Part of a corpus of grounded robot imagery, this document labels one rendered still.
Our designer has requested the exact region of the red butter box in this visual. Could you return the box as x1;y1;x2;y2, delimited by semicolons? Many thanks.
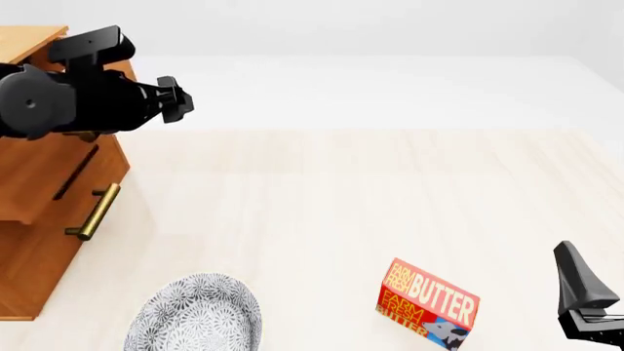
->
374;256;482;351

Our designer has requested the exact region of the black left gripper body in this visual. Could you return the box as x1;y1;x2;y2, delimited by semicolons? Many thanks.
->
155;75;185;126

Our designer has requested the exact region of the black plate on stalk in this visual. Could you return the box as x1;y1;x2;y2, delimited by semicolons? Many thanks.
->
47;23;137;74

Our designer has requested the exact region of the wooden cabinet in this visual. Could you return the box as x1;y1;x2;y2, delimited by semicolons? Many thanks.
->
0;23;133;323

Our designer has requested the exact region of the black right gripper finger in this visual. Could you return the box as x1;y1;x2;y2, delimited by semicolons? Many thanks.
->
552;240;621;316

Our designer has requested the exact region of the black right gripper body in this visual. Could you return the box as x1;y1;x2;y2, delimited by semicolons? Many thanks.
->
557;307;624;347

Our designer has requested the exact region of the grey patterned bowl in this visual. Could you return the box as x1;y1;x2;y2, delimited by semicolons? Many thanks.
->
122;272;264;351

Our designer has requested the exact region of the brass drawer handle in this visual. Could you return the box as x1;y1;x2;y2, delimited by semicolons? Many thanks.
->
63;181;122;243
61;130;102;143

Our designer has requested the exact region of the wooden drawer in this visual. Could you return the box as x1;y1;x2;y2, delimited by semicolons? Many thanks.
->
0;171;129;318
0;132;133;225

